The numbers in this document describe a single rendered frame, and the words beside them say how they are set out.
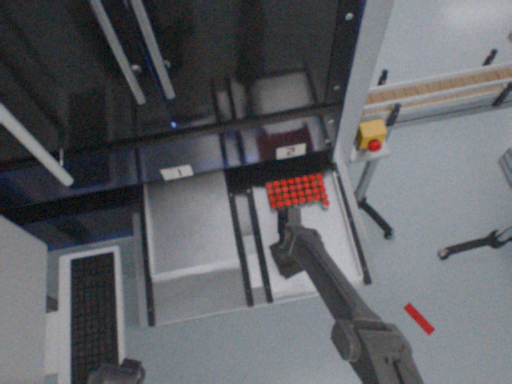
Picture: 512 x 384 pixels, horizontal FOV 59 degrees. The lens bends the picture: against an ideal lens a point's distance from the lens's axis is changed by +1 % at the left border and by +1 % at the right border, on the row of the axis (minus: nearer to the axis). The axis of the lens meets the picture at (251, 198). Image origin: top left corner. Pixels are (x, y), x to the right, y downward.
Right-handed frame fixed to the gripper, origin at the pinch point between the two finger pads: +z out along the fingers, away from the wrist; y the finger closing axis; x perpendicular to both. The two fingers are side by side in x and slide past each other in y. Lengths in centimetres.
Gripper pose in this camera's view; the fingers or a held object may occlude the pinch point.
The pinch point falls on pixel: (286, 266)
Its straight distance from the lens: 129.9
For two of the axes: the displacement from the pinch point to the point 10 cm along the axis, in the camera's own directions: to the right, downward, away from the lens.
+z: 0.3, 4.1, 9.1
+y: -4.3, -8.2, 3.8
